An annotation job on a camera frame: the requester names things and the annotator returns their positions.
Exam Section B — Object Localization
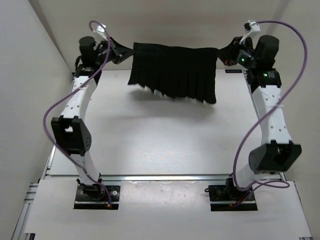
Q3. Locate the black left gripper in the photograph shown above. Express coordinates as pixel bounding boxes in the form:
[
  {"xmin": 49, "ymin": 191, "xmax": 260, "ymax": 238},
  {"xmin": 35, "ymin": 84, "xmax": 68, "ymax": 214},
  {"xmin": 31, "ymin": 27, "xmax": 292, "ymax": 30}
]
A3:
[{"xmin": 94, "ymin": 37, "xmax": 136, "ymax": 67}]

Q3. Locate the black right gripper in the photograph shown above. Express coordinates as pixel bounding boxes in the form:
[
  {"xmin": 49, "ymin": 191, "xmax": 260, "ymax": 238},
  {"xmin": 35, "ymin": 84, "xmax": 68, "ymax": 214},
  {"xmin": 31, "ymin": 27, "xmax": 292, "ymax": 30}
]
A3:
[{"xmin": 214, "ymin": 37, "xmax": 258, "ymax": 71}]

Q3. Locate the black pleated skirt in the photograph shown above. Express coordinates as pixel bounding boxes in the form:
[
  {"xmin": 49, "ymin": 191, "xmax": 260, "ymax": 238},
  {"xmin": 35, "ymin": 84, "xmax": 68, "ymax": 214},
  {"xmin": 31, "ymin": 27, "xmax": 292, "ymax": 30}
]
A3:
[{"xmin": 128, "ymin": 42, "xmax": 218, "ymax": 105}]

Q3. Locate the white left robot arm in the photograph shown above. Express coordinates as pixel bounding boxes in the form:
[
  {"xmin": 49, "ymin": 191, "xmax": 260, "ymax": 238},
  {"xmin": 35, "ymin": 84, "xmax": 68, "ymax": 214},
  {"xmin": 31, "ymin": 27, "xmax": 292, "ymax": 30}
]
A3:
[{"xmin": 51, "ymin": 36, "xmax": 134, "ymax": 200}]

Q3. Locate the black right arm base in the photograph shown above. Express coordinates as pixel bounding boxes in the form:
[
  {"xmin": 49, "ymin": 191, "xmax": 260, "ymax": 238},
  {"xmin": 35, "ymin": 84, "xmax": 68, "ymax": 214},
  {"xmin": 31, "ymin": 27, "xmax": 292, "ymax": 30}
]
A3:
[{"xmin": 204, "ymin": 176, "xmax": 258, "ymax": 212}]

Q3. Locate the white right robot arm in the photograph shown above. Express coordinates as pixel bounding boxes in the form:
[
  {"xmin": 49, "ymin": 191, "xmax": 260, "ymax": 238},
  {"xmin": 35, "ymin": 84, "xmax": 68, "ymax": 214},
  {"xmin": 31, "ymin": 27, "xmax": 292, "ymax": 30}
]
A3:
[{"xmin": 217, "ymin": 35, "xmax": 302, "ymax": 200}]

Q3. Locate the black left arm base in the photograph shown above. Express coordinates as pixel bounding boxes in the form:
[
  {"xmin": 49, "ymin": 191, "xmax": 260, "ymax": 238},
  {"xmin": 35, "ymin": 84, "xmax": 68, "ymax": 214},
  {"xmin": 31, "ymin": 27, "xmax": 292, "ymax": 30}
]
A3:
[{"xmin": 73, "ymin": 185, "xmax": 121, "ymax": 210}]

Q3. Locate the blue label sticker right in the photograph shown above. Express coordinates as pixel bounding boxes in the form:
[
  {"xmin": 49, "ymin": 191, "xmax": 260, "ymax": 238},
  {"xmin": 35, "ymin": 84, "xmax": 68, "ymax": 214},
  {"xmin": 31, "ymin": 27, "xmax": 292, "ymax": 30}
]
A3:
[{"xmin": 225, "ymin": 69, "xmax": 243, "ymax": 74}]

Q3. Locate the white front cover board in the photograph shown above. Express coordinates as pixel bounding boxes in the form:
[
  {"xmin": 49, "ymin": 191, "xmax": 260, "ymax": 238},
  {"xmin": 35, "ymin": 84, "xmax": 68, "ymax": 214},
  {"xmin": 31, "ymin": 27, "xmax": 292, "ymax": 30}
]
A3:
[{"xmin": 25, "ymin": 179, "xmax": 311, "ymax": 240}]

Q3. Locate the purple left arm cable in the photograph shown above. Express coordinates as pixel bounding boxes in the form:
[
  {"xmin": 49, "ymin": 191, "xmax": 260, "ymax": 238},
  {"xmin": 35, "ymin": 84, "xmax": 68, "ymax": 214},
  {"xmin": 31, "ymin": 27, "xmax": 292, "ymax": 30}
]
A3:
[{"xmin": 43, "ymin": 20, "xmax": 113, "ymax": 205}]

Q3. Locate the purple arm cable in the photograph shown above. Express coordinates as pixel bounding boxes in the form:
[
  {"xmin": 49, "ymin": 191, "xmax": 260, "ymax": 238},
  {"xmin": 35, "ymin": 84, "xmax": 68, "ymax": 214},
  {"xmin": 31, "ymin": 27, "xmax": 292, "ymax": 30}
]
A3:
[
  {"xmin": 232, "ymin": 20, "xmax": 308, "ymax": 201},
  {"xmin": 43, "ymin": 20, "xmax": 113, "ymax": 205}
]

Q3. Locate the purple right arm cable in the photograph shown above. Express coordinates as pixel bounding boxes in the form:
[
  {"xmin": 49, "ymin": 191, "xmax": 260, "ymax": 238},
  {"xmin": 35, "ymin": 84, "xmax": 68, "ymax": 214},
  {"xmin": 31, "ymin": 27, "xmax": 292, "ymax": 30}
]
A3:
[{"xmin": 232, "ymin": 20, "xmax": 308, "ymax": 201}]

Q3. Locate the aluminium table edge rail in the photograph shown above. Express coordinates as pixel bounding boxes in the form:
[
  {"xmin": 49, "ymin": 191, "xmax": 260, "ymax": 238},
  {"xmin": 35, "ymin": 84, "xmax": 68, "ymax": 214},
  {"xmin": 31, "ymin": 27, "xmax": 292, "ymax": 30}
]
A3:
[{"xmin": 41, "ymin": 173, "xmax": 286, "ymax": 185}]

